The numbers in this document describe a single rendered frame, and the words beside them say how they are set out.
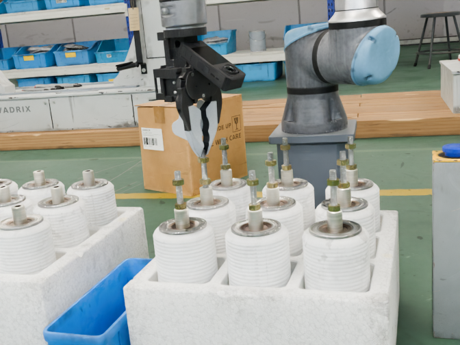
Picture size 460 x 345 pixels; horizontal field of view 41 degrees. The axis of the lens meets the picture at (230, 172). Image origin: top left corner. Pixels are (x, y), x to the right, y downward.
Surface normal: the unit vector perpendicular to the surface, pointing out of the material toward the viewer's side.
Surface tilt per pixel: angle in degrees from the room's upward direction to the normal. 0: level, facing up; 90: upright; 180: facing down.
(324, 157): 90
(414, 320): 0
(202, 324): 90
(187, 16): 90
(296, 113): 72
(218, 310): 90
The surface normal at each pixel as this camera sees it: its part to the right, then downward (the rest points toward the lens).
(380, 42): 0.62, 0.27
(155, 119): -0.63, 0.24
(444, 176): -0.29, 0.26
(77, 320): 0.95, -0.04
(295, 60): -0.78, 0.22
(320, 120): 0.08, -0.07
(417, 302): -0.08, -0.97
